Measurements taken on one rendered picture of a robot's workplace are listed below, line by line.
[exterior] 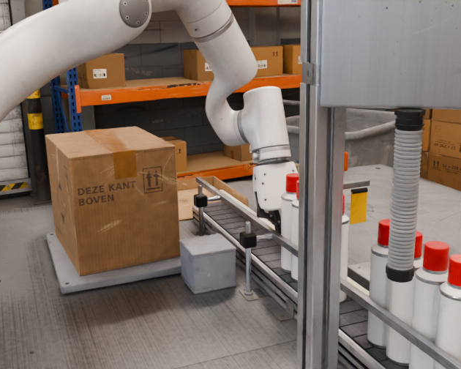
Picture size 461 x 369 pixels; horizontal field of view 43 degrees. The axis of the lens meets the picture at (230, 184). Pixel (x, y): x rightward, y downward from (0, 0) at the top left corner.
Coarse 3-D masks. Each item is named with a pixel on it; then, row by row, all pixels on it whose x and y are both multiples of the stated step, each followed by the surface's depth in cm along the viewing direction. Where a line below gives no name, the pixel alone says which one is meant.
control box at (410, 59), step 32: (352, 0) 66; (384, 0) 66; (416, 0) 65; (448, 0) 64; (352, 32) 67; (384, 32) 66; (416, 32) 66; (448, 32) 65; (352, 64) 68; (384, 64) 67; (416, 64) 67; (448, 64) 66; (320, 96) 70; (352, 96) 69; (384, 96) 68; (416, 96) 67; (448, 96) 67
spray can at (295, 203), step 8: (296, 184) 114; (296, 192) 115; (296, 200) 115; (296, 208) 114; (296, 216) 114; (296, 224) 115; (296, 232) 115; (296, 240) 116; (296, 264) 117; (296, 272) 117; (296, 280) 118
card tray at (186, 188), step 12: (180, 180) 200; (192, 180) 201; (216, 180) 202; (180, 192) 198; (192, 192) 198; (204, 192) 198; (228, 192) 192; (180, 204) 185; (192, 204) 185; (180, 216) 174; (192, 216) 174
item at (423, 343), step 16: (240, 208) 138; (256, 224) 130; (288, 240) 118; (352, 288) 96; (368, 304) 91; (384, 320) 88; (400, 320) 86; (416, 336) 81; (432, 352) 78; (448, 368) 76
